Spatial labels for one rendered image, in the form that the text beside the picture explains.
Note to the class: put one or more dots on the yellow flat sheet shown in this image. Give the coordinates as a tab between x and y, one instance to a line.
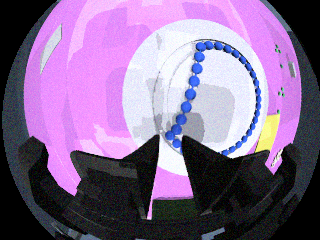
268	135

